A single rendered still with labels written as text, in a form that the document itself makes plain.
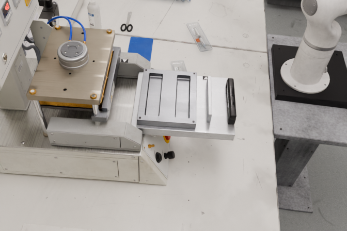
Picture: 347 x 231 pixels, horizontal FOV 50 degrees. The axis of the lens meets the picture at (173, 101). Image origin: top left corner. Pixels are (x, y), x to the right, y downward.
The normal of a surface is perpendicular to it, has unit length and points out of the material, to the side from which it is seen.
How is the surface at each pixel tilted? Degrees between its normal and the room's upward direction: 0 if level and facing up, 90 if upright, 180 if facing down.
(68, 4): 0
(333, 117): 0
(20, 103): 90
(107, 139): 90
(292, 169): 90
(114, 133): 0
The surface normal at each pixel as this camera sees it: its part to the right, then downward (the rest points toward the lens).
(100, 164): -0.04, 0.77
